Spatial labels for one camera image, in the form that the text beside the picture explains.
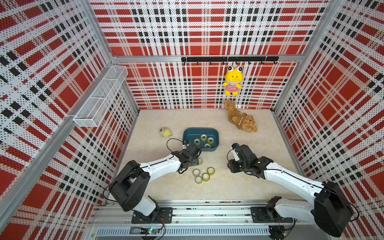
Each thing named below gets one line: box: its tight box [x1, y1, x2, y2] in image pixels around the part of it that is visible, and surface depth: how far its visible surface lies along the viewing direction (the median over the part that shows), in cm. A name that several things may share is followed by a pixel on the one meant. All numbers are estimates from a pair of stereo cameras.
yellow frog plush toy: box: [222, 65, 244, 97], surface depth 95 cm
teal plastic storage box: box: [182, 127, 220, 152], surface depth 104 cm
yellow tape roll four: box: [207, 166, 215, 176], surface depth 90 cm
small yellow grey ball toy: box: [159, 127, 173, 137], surface depth 106 cm
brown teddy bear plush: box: [224, 99, 258, 133], surface depth 104 cm
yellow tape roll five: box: [195, 176, 203, 185], surface depth 87 cm
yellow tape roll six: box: [202, 172, 211, 183], surface depth 88 cm
